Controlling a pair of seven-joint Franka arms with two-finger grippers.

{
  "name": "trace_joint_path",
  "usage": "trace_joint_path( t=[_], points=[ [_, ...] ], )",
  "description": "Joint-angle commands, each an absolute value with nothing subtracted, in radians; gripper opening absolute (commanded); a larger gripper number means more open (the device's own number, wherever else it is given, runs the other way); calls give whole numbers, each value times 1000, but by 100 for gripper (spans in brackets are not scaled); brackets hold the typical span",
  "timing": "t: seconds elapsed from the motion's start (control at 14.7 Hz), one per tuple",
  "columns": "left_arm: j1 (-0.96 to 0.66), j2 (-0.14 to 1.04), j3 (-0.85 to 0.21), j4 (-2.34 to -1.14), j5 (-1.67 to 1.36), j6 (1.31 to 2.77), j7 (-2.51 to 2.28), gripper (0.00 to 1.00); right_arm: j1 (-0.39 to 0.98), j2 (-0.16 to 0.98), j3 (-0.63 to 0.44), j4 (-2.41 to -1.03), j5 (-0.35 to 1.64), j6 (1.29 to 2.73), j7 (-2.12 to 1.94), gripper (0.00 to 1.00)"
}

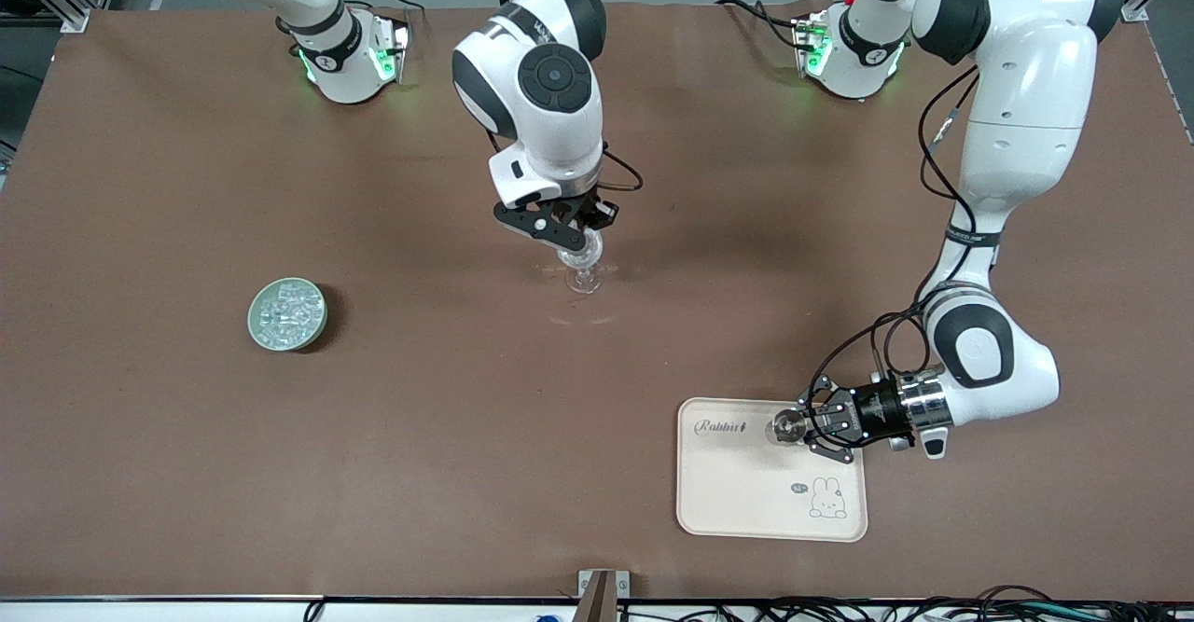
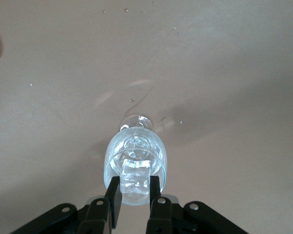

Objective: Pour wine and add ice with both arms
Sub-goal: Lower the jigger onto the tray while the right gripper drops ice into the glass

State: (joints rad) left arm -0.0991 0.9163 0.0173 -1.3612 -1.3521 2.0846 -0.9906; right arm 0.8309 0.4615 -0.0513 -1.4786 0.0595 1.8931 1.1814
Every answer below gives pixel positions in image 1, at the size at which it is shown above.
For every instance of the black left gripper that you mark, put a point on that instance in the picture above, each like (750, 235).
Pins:
(875, 407)

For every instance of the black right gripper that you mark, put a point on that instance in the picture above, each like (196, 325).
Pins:
(590, 213)

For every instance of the steel double jigger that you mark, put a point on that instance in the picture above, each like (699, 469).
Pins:
(784, 428)

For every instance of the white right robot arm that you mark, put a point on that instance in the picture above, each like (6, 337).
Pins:
(550, 81)

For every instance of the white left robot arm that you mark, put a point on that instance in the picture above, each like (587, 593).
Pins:
(1026, 90)

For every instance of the clear wine glass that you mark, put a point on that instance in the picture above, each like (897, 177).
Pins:
(586, 277)

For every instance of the clear ice cube pile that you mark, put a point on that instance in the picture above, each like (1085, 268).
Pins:
(289, 314)

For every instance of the green ice bowl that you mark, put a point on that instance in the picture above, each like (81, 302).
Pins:
(289, 348)

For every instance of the white rabbit print tray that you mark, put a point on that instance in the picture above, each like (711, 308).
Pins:
(746, 491)

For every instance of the brown table cloth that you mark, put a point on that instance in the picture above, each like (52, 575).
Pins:
(466, 417)

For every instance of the silver base connector box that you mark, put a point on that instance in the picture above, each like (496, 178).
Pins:
(810, 44)
(396, 44)

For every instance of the grey metal mount bracket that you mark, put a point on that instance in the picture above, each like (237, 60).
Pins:
(588, 585)

